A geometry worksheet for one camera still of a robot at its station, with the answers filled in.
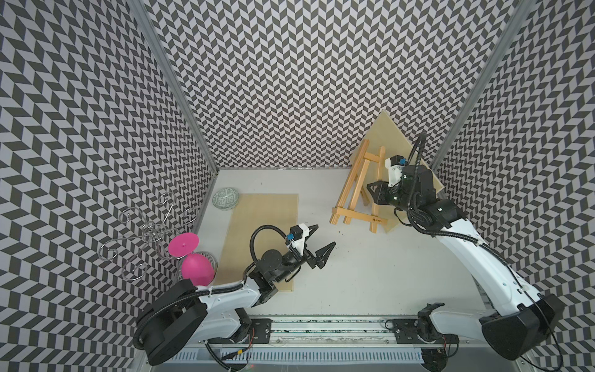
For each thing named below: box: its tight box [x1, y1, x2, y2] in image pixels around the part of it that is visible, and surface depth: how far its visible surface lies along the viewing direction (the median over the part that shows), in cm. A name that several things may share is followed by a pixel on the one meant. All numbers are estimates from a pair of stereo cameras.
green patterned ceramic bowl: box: [211, 187, 240, 211], surface depth 107 cm
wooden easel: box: [329, 138, 388, 234], surface depth 71 cm
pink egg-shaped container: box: [167, 232, 215, 286], surface depth 64 cm
